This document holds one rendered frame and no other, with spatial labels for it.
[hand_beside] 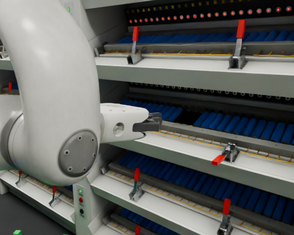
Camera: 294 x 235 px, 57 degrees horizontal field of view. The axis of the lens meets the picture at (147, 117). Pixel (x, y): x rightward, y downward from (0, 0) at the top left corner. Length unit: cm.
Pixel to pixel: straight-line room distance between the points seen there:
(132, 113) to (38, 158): 19
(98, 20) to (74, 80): 63
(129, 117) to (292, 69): 30
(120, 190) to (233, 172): 38
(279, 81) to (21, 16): 42
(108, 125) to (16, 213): 108
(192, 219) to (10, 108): 55
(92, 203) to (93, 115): 72
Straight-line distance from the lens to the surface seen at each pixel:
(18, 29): 25
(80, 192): 98
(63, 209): 117
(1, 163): 31
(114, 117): 38
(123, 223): 98
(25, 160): 27
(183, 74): 61
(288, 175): 58
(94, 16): 86
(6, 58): 126
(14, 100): 32
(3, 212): 145
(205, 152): 63
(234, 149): 60
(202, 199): 74
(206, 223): 73
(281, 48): 60
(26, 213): 140
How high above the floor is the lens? 72
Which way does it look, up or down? 14 degrees down
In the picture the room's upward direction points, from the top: straight up
